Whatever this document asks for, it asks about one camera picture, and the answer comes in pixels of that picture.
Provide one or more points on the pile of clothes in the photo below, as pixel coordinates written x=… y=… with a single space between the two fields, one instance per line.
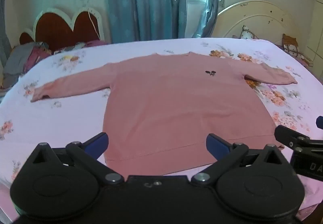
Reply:
x=22 y=60

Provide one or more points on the cream arched headboard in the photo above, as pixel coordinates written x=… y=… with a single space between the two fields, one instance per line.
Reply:
x=260 y=22

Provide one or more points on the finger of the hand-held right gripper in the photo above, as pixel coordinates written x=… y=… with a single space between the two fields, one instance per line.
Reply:
x=290 y=137
x=320 y=122

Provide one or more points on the pink sweater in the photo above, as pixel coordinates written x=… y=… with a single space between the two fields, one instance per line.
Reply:
x=176 y=103

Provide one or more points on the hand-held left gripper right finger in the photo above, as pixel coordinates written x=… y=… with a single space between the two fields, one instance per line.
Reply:
x=217 y=145

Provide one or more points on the grey side curtain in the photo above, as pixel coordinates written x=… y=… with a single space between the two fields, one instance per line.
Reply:
x=3 y=12

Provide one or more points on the floral bordered pillow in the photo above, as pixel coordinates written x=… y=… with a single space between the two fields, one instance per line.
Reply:
x=248 y=33

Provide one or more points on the red heart-shaped headboard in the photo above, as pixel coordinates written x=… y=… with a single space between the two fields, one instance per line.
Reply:
x=58 y=30

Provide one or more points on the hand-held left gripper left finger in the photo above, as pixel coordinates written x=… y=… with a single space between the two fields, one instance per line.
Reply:
x=97 y=142

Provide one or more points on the floral bed sheet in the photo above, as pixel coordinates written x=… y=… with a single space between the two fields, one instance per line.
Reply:
x=63 y=118

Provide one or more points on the orange patterned pillow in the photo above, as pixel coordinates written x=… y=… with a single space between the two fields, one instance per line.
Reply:
x=292 y=46

